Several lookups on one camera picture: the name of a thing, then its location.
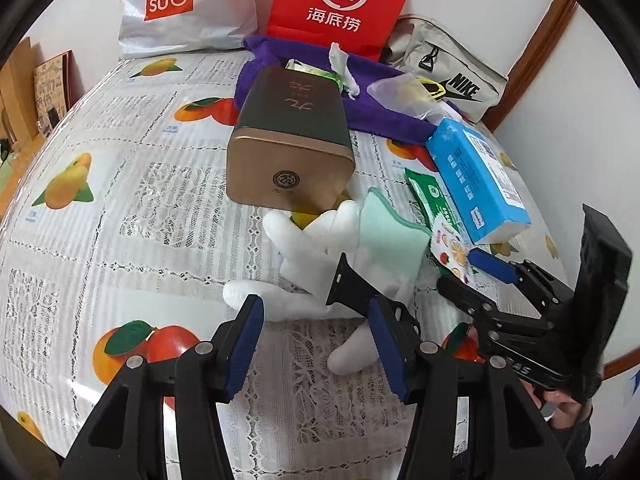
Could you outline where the white glove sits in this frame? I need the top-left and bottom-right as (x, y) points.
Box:
(221, 199), (426, 377)

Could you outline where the green wet wipes pack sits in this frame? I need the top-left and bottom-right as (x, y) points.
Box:
(285, 58), (343, 91)

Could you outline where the purple towel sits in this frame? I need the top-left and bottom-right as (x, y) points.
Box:
(233, 34), (464, 146)

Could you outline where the orange print wipe sachet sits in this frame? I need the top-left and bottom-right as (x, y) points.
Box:
(430, 212), (476, 287)

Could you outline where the green sachet packet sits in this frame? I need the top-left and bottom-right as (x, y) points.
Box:
(405, 168), (460, 233)

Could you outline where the blue tissue pack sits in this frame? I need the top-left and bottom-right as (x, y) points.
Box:
(426, 118), (530, 245)

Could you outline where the right hand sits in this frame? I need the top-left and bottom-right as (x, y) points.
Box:
(526, 386), (592, 430)

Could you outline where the grey Nike waist bag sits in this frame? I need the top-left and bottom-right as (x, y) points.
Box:
(385, 15), (508, 122)

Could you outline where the yellow black mesh pouch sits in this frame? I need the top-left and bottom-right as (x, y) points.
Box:
(418, 77), (446, 100)

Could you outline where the wooden door frame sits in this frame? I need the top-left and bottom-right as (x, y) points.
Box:
(483, 0), (578, 132)

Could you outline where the green gold tea tin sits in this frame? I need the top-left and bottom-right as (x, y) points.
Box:
(226, 66), (355, 214)

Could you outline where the white Miniso plastic bag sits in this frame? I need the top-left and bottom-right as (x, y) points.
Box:
(118, 0), (258, 58)

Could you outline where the black watch strap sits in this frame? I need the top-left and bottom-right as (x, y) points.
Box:
(324, 252), (421, 331)

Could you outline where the fruit pattern tablecloth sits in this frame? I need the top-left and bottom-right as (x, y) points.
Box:
(0, 49), (572, 480)

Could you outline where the clear plastic bag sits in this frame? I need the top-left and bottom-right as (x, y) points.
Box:
(367, 73), (444, 125)

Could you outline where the red Haidilao paper bag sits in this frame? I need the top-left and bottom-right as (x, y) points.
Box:
(266, 0), (407, 61)

